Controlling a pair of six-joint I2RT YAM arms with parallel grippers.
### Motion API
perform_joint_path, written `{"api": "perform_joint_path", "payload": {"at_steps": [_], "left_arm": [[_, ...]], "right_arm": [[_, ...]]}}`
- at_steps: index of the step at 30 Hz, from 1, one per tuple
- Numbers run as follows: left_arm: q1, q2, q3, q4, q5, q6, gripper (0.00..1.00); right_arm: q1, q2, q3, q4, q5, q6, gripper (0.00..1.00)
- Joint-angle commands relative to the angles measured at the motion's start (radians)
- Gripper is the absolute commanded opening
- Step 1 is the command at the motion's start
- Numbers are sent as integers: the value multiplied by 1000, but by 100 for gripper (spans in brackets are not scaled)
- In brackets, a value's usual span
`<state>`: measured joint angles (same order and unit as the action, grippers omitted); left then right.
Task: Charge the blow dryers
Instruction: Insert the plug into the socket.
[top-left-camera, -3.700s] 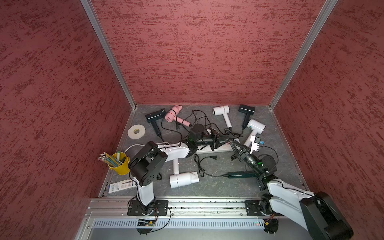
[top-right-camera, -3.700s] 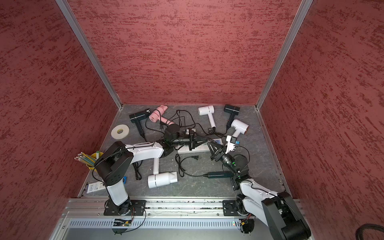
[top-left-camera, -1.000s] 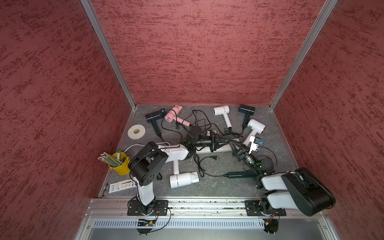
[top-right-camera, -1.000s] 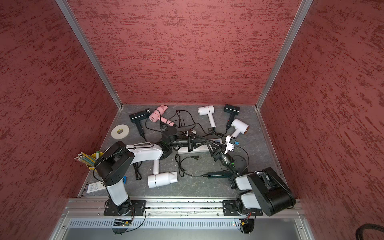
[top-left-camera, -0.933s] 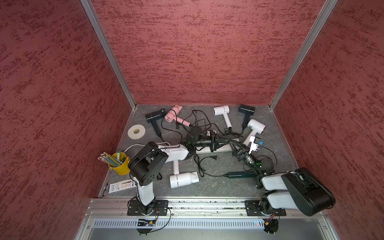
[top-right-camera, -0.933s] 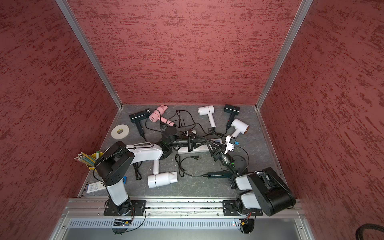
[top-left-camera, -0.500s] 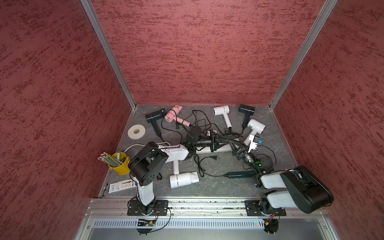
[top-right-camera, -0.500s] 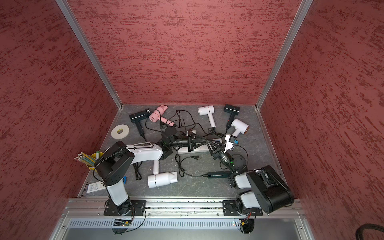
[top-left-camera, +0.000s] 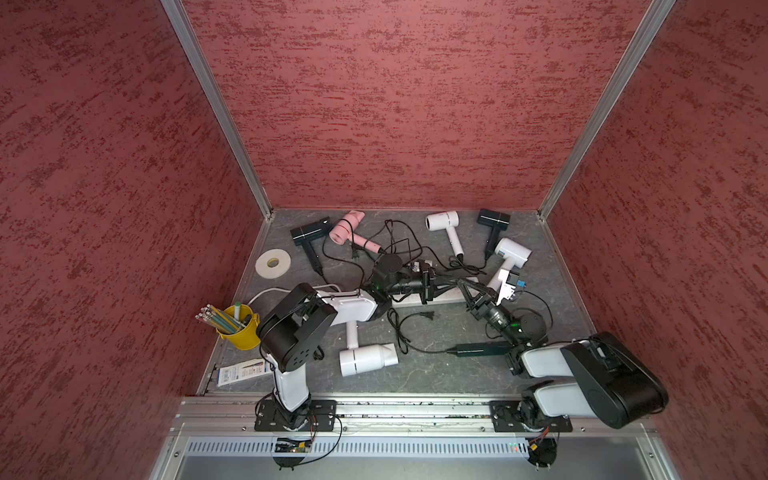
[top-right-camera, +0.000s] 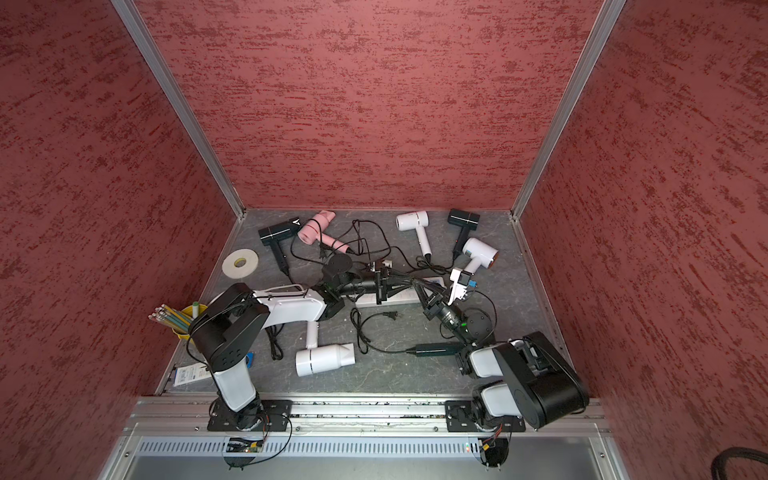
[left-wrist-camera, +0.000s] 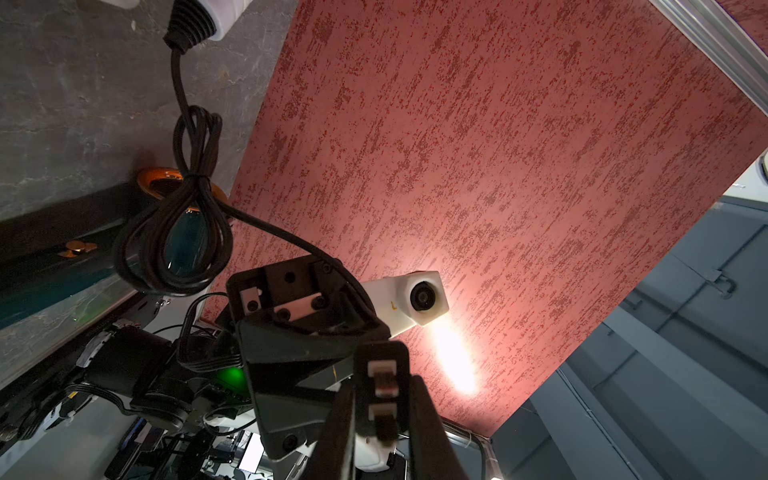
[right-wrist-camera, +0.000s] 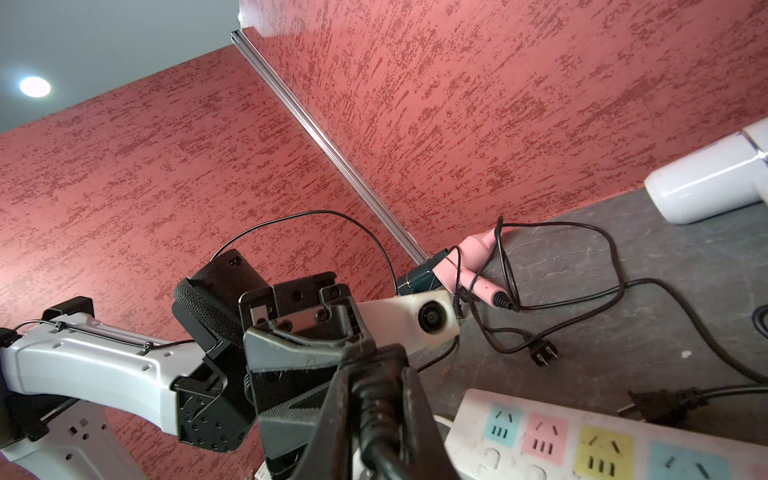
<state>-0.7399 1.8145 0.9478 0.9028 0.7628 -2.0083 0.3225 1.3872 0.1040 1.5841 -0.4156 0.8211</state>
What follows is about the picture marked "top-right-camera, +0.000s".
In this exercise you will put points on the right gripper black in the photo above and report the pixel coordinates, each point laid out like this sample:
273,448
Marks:
432,310

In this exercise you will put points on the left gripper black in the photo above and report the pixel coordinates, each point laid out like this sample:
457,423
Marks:
378,286

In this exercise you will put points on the white power strip coloured sockets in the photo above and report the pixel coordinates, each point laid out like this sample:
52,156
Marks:
404,297

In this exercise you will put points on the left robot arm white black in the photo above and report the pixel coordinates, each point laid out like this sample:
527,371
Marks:
226,330

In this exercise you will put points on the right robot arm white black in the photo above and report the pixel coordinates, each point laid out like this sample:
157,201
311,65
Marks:
532,381

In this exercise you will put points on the dark green hair dryer front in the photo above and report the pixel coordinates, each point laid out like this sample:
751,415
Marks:
436,349

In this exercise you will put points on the dark green hair dryer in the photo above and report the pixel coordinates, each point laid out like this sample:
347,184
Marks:
436,349
467,222

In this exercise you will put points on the pink hair dryer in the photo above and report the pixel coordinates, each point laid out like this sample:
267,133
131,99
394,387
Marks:
314,230

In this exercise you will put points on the black hair dryer back left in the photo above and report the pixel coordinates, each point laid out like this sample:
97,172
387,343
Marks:
272,237

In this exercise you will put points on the large white hair dryer front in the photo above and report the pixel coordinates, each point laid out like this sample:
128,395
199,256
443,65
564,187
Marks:
316,359

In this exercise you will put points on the dark green hair dryer back right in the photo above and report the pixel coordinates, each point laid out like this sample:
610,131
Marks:
467,222

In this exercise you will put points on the white tape roll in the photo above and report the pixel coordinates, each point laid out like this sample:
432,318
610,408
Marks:
240,264

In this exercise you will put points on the yellow pencil cup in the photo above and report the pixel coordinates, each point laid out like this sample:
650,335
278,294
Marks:
177,320

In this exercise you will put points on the white blue box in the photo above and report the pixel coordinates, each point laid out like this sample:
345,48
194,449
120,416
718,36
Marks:
192,373

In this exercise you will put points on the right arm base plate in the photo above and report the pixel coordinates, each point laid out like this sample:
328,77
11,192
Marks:
473,416

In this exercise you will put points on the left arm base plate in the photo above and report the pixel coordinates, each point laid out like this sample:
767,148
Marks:
257,416

